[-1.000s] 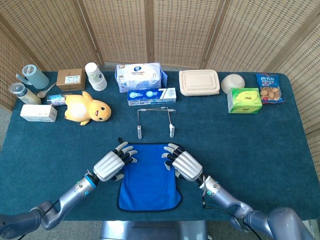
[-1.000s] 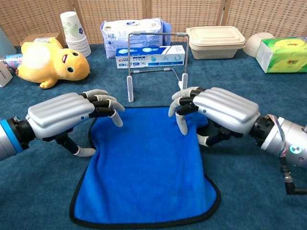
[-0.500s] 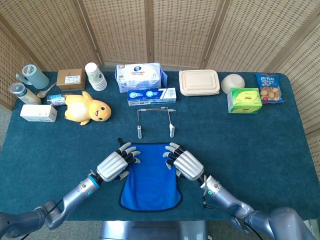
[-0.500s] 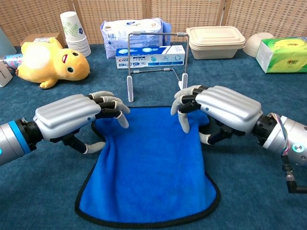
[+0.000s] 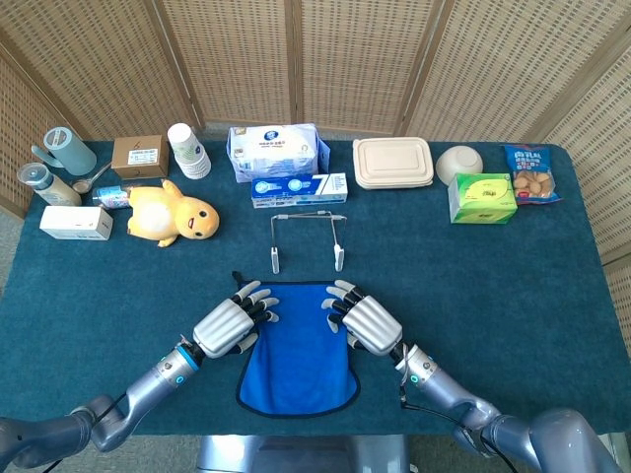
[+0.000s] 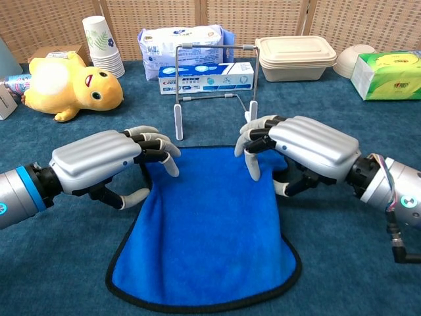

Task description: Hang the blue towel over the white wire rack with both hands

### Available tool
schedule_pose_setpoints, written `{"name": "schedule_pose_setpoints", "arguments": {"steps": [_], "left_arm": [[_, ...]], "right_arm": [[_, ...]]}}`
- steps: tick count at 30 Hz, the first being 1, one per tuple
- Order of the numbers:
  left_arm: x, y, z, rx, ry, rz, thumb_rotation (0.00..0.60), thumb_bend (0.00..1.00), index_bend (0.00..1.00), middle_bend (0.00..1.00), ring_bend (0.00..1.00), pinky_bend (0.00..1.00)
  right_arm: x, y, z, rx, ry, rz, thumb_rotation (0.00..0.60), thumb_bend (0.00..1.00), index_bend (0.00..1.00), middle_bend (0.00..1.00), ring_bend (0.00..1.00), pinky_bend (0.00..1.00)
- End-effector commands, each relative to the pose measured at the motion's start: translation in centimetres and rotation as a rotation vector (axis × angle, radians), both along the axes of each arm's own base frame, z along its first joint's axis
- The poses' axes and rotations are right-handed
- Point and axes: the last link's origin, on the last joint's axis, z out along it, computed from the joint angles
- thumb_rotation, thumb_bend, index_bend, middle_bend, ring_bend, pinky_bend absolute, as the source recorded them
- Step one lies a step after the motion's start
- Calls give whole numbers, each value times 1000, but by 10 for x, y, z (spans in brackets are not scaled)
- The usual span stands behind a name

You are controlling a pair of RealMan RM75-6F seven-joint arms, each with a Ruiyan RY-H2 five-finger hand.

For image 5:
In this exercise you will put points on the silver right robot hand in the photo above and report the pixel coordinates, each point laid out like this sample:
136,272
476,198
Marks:
372,325

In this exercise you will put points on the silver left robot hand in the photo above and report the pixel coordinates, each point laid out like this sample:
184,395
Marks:
222,325

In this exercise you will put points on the blue cloth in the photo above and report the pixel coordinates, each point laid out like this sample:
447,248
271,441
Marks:
296,364

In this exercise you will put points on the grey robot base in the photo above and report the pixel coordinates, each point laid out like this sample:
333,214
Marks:
296,455

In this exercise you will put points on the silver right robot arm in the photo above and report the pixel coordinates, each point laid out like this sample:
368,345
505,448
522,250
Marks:
443,389

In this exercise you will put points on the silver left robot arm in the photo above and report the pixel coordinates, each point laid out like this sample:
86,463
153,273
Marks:
148,389

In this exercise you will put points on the teal table cloth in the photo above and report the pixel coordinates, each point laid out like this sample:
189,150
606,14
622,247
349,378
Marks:
493,295

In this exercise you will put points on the yellow plush toy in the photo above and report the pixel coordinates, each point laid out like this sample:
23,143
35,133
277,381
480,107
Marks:
153,212

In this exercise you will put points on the blue white toothpaste box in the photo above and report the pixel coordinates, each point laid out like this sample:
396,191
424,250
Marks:
296,189

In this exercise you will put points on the beige lidded food container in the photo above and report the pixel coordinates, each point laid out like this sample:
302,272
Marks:
392,160

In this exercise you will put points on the green tissue pack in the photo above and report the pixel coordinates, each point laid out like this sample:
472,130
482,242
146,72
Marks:
480,197

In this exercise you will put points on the small blue-labelled plastic bottle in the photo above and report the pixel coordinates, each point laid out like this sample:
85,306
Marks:
111,197

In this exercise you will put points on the white cardboard box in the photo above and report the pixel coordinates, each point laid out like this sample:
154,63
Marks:
74,222

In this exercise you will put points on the stack of paper cups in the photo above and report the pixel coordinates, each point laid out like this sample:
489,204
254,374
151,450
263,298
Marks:
185,148

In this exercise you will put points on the white blue tissue pack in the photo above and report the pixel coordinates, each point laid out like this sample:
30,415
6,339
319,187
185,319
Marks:
271,148

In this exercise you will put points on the brown cardboard box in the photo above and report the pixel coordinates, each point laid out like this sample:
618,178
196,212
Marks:
140,157

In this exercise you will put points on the white bowl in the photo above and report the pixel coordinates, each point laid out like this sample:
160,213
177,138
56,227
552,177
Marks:
458,160

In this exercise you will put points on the metal spoon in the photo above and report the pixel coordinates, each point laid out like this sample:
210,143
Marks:
81,185

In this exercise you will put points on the blue biscuit snack bag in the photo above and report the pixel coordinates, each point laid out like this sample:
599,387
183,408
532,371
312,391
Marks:
532,182

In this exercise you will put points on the beige bottle with clear cap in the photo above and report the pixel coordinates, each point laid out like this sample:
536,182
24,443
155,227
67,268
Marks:
54,189

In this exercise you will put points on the grey-blue mug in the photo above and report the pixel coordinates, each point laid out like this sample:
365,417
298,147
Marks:
74,153

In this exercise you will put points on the woven folding screen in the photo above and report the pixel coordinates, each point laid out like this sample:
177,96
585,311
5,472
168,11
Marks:
345,59

